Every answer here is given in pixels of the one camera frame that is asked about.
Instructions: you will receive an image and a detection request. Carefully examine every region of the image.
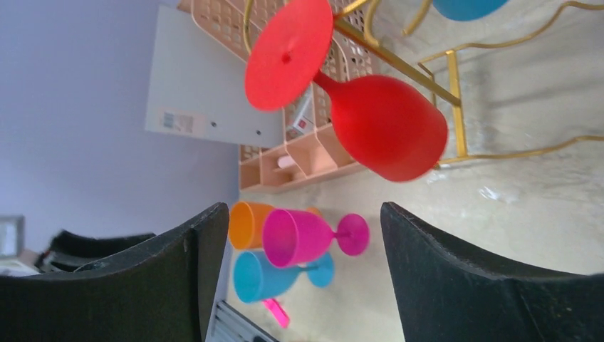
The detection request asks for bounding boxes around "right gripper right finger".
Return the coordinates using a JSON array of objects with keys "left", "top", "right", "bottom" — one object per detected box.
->
[{"left": 380, "top": 202, "right": 603, "bottom": 341}]

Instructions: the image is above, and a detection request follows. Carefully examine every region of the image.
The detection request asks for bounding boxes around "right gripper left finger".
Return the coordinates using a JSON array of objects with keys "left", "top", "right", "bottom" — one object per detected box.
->
[{"left": 1, "top": 202, "right": 229, "bottom": 341}]

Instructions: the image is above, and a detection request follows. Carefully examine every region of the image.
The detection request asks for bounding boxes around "blue wine glass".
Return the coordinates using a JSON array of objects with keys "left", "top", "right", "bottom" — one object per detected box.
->
[
  {"left": 432, "top": 0, "right": 508, "bottom": 21},
  {"left": 233, "top": 251, "right": 335, "bottom": 304}
]

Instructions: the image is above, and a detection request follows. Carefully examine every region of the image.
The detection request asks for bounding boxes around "orange wine glass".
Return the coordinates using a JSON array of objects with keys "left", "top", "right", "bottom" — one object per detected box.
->
[{"left": 228, "top": 201, "right": 322, "bottom": 251}]

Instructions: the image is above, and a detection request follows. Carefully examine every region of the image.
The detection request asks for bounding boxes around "magenta wine glass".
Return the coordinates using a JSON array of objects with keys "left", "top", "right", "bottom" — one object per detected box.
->
[{"left": 261, "top": 209, "right": 370, "bottom": 268}]

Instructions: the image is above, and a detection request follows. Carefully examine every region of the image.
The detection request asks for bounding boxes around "red wine glass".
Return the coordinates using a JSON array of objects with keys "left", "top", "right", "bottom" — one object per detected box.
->
[{"left": 244, "top": 1, "right": 449, "bottom": 182}]

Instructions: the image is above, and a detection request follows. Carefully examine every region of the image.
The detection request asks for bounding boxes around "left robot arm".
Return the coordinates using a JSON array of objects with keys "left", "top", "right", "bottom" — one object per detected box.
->
[{"left": 34, "top": 230, "right": 156, "bottom": 273}]

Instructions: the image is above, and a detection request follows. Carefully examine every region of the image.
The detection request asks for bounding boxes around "gold wine glass rack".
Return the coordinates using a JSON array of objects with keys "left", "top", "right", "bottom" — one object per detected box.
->
[{"left": 243, "top": 0, "right": 604, "bottom": 171}]

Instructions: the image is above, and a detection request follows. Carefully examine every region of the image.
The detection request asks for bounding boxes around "pink highlighter marker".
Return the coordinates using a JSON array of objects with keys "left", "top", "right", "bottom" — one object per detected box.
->
[{"left": 262, "top": 299, "right": 290, "bottom": 328}]

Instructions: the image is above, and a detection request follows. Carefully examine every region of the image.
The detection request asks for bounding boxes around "peach file organizer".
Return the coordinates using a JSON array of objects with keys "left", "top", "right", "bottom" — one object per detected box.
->
[{"left": 177, "top": 1, "right": 377, "bottom": 193}]

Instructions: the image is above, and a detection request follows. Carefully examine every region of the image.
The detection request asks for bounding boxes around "white box in organizer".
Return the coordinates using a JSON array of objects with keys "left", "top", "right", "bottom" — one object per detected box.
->
[{"left": 287, "top": 86, "right": 314, "bottom": 138}]

